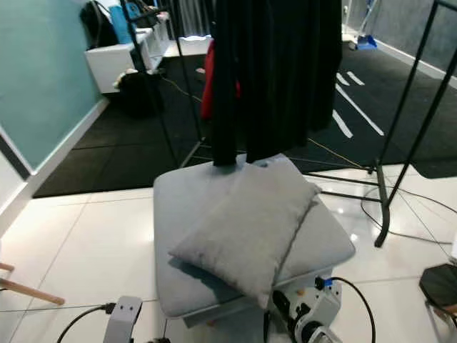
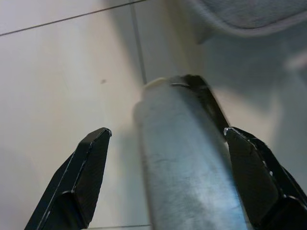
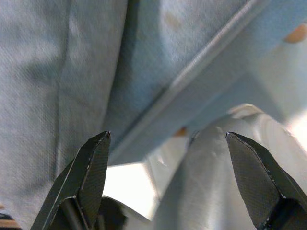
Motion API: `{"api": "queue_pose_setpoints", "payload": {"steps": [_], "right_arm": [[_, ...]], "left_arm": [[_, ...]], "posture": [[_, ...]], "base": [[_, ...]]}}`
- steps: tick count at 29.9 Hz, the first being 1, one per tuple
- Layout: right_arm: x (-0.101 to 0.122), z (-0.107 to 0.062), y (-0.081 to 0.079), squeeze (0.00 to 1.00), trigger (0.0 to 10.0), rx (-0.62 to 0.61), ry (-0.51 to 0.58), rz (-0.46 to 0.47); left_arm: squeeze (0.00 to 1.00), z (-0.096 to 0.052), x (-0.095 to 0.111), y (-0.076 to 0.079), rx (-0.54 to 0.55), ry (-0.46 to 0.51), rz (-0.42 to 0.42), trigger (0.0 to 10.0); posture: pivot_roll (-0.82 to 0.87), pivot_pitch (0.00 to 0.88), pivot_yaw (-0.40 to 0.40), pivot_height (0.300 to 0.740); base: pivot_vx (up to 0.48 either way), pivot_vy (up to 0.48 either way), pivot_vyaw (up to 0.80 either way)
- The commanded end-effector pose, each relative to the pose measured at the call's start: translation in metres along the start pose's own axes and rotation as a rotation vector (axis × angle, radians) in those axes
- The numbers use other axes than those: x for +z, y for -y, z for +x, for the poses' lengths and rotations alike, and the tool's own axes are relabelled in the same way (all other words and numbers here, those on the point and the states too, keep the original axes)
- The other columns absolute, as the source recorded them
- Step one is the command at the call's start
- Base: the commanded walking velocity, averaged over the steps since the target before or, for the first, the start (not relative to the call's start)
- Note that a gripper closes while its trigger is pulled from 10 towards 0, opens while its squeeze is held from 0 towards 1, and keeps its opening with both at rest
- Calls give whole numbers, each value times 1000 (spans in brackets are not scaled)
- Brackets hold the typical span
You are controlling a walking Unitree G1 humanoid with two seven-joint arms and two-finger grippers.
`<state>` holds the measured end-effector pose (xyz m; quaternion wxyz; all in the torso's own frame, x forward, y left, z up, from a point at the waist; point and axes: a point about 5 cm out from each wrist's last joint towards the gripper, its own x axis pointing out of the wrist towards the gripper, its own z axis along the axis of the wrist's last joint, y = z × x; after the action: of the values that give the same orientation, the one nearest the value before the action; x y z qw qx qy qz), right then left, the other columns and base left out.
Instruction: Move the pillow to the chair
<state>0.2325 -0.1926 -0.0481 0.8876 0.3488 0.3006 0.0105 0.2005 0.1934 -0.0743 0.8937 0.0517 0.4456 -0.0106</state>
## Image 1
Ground grey fabric pillow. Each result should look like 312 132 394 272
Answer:
169 159 321 310

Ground black chair seat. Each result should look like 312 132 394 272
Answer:
419 262 457 309

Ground wooden chair leg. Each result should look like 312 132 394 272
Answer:
0 262 66 307

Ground black metal clothes rack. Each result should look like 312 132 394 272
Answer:
125 0 457 249

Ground grey cushioned ottoman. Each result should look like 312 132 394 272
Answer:
154 155 356 329

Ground black floor mat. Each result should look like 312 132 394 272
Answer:
33 50 457 199

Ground black hanging garments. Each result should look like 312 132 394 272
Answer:
210 0 344 167

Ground red hanging garment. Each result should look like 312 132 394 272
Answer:
200 39 220 121

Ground black floor bag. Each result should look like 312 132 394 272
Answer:
118 69 164 119

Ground blue dustpan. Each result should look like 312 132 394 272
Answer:
356 34 378 50

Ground white low bench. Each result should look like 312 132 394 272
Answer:
84 27 174 94

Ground blue bag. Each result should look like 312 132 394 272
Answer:
111 6 137 46

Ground black backpack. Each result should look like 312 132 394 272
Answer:
80 0 116 50

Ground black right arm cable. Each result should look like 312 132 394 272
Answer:
316 277 378 343

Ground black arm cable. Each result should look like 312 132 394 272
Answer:
55 302 116 343
316 277 378 343

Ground thin black floor cable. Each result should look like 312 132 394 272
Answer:
359 186 457 244

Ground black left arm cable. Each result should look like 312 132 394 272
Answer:
55 302 116 343

